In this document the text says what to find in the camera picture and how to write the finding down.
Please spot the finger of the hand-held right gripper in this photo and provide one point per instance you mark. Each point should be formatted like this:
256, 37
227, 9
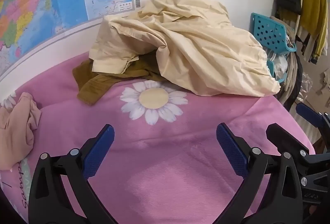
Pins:
283, 139
308, 113

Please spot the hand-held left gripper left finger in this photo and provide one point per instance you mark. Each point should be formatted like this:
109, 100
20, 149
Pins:
99, 151

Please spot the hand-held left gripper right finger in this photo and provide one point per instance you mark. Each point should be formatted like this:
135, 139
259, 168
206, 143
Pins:
232, 154

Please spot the pale pink garment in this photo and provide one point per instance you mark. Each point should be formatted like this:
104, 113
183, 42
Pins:
18, 131

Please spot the cream garment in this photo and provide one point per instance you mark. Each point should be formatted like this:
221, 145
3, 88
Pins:
193, 46

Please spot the pink floral bedsheet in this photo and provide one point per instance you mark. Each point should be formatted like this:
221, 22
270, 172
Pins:
167, 157

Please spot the teal plastic basket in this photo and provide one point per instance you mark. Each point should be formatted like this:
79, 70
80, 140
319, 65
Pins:
268, 30

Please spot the mustard hanging sweater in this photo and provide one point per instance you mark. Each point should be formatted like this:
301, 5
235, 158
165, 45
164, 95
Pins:
313, 7

